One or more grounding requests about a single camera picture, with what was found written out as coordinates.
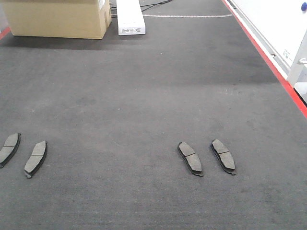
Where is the dark brake pad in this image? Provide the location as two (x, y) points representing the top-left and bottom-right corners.
(24, 141), (47, 178)
(178, 142), (203, 177)
(211, 139), (236, 175)
(0, 133), (21, 168)

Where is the black conveyor belt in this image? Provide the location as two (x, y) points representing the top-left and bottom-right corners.
(0, 0), (307, 230)

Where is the white box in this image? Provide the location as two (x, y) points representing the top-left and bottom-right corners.
(117, 0), (146, 35)

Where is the cardboard box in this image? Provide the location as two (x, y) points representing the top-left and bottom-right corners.
(0, 0), (112, 39)

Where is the white right side panel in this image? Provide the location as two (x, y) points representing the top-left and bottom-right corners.
(225, 0), (307, 104)

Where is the red conveyor frame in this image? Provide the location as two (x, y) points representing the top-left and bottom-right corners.
(0, 0), (306, 116)

